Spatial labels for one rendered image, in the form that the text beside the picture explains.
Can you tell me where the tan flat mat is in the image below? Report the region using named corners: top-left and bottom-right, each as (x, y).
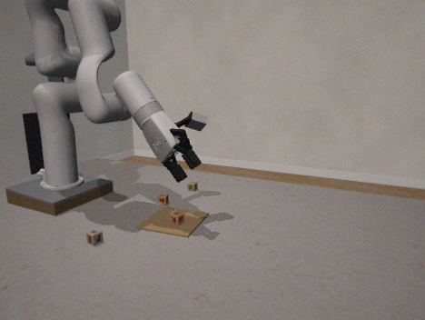
top-left (136, 207), bottom-right (209, 237)

